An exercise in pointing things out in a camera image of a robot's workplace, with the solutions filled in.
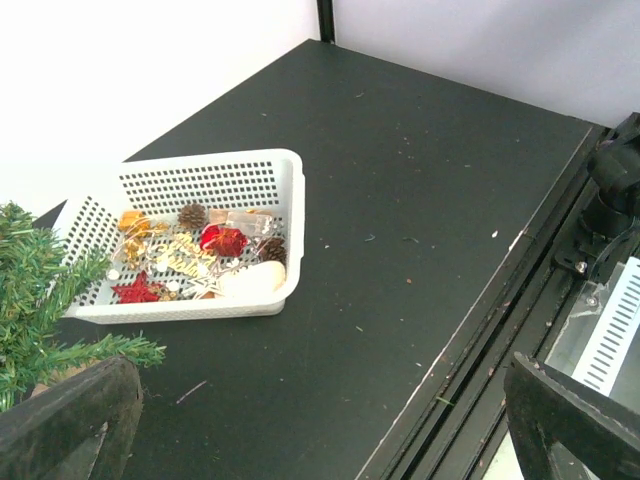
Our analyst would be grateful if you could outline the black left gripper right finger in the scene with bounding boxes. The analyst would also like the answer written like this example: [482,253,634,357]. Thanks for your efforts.
[504,352,639,479]

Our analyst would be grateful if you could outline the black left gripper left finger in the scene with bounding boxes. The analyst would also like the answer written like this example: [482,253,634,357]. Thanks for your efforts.
[1,356,143,479]

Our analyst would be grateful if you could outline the fairy light string with battery box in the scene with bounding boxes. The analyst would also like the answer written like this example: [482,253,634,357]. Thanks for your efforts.
[207,208,275,239]

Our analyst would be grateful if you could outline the small green christmas tree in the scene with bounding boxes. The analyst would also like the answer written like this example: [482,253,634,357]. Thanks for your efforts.
[1,202,165,412]

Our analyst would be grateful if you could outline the red glitter star ornament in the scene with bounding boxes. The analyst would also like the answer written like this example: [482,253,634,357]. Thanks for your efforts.
[111,271,164,304]

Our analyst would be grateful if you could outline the silver star ornament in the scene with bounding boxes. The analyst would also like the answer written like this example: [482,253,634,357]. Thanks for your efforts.
[182,273,223,300]

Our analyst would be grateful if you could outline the gold gift box ornament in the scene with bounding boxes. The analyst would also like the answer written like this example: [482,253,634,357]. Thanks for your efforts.
[118,210,151,238]

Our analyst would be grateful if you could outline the wooden snowman ornament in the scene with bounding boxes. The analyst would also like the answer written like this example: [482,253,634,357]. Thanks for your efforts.
[218,260,286,298]

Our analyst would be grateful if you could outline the white perforated plastic basket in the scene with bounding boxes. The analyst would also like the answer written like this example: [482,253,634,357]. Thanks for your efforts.
[54,149,305,324]

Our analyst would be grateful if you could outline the brown pine cone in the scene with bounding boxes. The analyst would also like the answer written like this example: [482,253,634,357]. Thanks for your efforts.
[178,203,208,230]
[258,237,287,265]

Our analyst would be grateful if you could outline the white slotted cable duct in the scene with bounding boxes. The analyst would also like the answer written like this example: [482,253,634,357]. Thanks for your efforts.
[572,257,640,397]

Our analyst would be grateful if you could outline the black corner frame post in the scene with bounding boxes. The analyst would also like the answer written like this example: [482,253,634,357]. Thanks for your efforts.
[316,0,336,44]

